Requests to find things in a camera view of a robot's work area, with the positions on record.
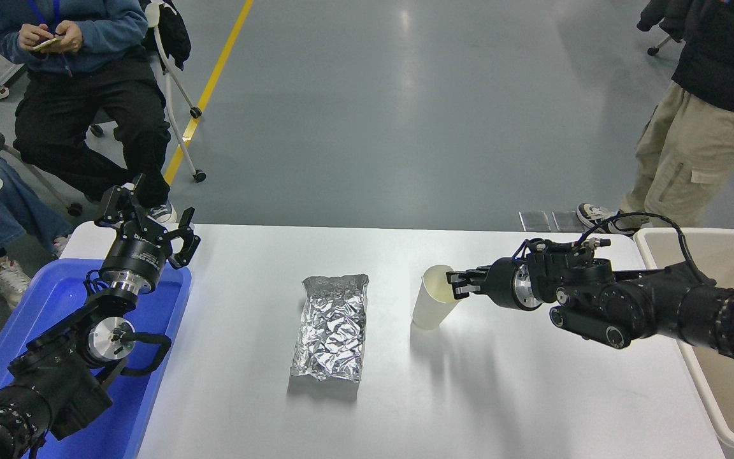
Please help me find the seated person's left hand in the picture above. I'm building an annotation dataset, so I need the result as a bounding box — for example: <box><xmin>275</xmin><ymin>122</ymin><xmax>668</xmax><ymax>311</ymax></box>
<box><xmin>55</xmin><ymin>21</ymin><xmax>85</xmax><ymax>54</ymax></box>

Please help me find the blue plastic tray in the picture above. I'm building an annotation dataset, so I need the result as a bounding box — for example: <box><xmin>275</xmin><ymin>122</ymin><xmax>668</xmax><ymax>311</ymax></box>
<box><xmin>0</xmin><ymin>258</ymin><xmax>194</xmax><ymax>459</ymax></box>

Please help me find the crumpled silver foil tray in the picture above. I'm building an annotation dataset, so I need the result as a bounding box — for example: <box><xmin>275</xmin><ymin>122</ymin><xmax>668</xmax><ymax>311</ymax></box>
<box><xmin>289</xmin><ymin>274</ymin><xmax>370</xmax><ymax>384</ymax></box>

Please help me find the large pale dustbin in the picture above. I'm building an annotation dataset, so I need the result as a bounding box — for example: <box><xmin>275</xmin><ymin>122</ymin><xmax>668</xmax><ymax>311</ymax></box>
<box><xmin>633</xmin><ymin>228</ymin><xmax>734</xmax><ymax>451</ymax></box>

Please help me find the black jacket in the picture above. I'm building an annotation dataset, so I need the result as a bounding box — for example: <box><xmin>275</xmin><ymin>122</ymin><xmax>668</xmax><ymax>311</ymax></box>
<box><xmin>140</xmin><ymin>0</ymin><xmax>192</xmax><ymax>71</ymax></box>

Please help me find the standing person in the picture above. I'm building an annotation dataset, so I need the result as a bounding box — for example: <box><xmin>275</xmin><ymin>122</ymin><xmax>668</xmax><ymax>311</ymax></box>
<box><xmin>576</xmin><ymin>0</ymin><xmax>734</xmax><ymax>238</ymax></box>

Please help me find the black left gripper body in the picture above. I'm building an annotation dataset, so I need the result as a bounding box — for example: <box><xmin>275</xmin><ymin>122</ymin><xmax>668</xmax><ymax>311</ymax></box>
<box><xmin>98</xmin><ymin>229</ymin><xmax>171</xmax><ymax>289</ymax></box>

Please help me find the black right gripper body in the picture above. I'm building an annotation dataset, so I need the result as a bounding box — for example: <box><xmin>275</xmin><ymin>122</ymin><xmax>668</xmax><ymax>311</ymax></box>
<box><xmin>486</xmin><ymin>257</ymin><xmax>523</xmax><ymax>311</ymax></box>

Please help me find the white-framed wheeled chair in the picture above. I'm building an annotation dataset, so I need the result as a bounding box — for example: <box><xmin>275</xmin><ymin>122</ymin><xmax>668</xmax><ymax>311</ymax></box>
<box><xmin>90</xmin><ymin>0</ymin><xmax>207</xmax><ymax>184</ymax></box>

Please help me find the white paper cup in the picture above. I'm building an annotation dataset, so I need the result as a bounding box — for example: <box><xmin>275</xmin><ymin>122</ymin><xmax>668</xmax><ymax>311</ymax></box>
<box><xmin>412</xmin><ymin>265</ymin><xmax>463</xmax><ymax>331</ymax></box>

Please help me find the seated person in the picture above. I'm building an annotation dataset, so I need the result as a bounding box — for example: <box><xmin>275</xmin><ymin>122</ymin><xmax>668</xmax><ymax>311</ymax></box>
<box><xmin>0</xmin><ymin>0</ymin><xmax>176</xmax><ymax>225</ymax></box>

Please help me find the seated person's right hand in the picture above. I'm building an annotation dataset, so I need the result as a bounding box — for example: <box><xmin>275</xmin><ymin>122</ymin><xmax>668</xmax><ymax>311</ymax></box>
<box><xmin>18</xmin><ymin>24</ymin><xmax>55</xmax><ymax>53</ymax></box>

